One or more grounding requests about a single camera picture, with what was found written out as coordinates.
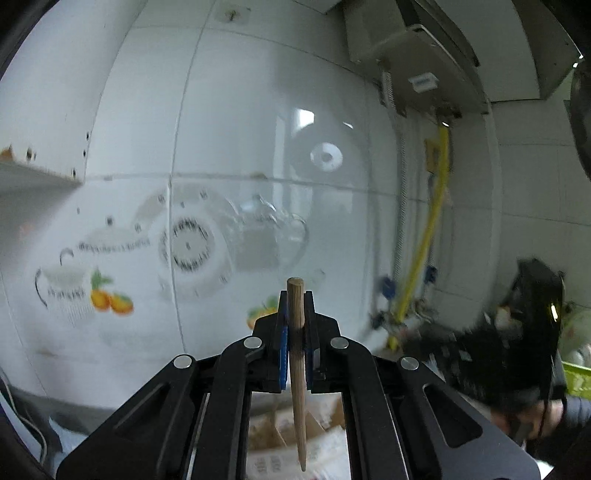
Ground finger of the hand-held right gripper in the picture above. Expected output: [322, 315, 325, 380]
[404, 325, 502, 365]
[443, 362, 497, 407]

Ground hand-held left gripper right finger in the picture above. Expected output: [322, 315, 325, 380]
[301, 291, 541, 480]

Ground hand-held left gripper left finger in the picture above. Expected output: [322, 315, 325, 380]
[55, 291, 291, 480]

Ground wooden chopstick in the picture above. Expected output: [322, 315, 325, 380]
[286, 277, 309, 472]

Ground person's right forearm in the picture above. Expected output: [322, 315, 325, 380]
[531, 394, 591, 480]

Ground person's right hand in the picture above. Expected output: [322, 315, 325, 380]
[491, 401, 567, 445]

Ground green plastic basket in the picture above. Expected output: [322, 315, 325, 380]
[560, 361, 591, 398]

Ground cardboard divider box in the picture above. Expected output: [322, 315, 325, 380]
[247, 396, 347, 455]

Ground white gas water heater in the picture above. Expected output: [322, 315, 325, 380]
[344, 0, 491, 120]

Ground yellow gas hose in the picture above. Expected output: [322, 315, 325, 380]
[387, 124, 451, 350]

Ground tan wall mounting plate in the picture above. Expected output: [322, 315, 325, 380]
[425, 138, 443, 175]

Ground grey power cable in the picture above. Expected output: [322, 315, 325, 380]
[0, 367, 49, 468]

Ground white wall cabinet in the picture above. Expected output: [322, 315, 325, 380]
[0, 18, 134, 195]

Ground clear adhesive wall hook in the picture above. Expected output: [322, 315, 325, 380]
[217, 4, 253, 25]

